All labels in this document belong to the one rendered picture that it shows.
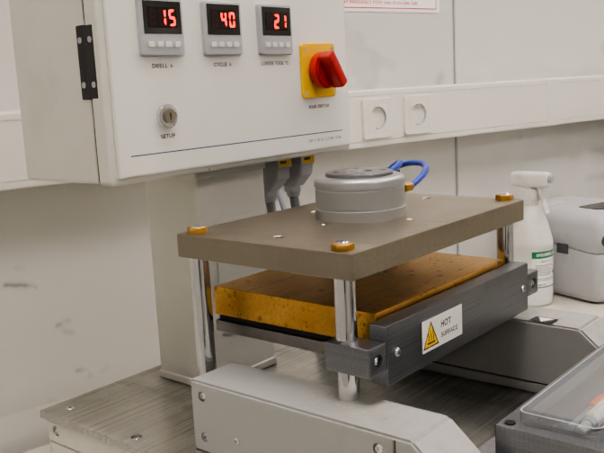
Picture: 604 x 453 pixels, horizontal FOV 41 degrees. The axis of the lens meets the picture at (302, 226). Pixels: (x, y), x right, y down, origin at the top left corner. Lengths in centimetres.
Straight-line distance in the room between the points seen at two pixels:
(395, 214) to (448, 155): 96
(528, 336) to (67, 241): 67
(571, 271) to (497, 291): 91
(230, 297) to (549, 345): 30
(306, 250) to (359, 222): 11
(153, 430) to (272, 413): 18
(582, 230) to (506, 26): 46
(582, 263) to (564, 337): 83
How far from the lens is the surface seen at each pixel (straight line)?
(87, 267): 121
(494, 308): 73
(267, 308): 67
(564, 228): 162
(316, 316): 64
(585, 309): 158
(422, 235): 64
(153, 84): 71
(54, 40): 74
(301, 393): 62
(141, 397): 84
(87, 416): 81
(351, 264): 56
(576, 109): 190
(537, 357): 80
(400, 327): 60
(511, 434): 58
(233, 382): 65
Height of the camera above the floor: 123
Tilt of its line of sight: 10 degrees down
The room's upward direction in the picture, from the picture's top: 3 degrees counter-clockwise
